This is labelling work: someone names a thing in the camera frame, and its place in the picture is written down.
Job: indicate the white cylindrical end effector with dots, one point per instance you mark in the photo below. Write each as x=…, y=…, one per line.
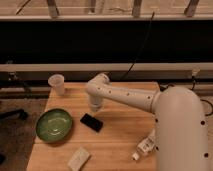
x=95, y=106

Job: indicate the black eraser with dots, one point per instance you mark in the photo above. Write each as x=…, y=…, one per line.
x=92, y=122

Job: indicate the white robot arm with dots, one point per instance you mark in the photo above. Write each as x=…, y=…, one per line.
x=181, y=139

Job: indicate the green bowl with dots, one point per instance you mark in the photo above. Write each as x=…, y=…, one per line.
x=54, y=125

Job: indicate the white sponge block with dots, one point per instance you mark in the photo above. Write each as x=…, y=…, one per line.
x=78, y=159

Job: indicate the white small bottle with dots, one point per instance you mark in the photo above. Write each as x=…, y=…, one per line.
x=144, y=147

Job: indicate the black chair base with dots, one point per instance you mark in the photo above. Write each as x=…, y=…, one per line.
x=20, y=113

